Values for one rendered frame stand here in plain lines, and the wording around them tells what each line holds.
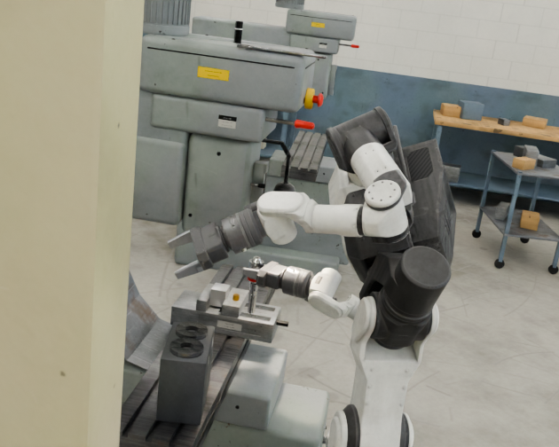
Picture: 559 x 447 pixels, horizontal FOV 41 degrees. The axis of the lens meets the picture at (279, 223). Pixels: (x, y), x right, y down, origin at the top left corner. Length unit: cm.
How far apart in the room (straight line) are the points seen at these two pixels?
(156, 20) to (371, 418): 122
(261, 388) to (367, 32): 666
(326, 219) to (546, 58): 729
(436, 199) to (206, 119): 71
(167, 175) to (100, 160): 179
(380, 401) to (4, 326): 147
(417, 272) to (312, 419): 102
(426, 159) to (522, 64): 689
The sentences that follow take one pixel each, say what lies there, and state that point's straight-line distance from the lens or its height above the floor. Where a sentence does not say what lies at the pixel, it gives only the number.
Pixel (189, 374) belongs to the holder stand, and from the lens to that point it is 197.
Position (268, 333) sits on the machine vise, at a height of 97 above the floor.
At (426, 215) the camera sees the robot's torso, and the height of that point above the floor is 159.
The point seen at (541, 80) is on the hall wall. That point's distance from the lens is 881.
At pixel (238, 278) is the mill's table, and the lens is 295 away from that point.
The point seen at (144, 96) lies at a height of 172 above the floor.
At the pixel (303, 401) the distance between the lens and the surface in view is 258.
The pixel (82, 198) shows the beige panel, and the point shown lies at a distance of 42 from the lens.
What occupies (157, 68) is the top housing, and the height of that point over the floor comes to 180.
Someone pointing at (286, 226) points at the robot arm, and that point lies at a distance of 169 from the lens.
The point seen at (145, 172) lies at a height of 149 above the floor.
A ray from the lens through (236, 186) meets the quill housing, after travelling 217.
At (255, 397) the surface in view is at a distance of 235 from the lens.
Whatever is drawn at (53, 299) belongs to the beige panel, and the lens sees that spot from 45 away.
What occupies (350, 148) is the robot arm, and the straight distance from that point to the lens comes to 177.
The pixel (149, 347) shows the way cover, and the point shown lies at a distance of 252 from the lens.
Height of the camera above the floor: 208
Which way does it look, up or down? 18 degrees down
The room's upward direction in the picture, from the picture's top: 7 degrees clockwise
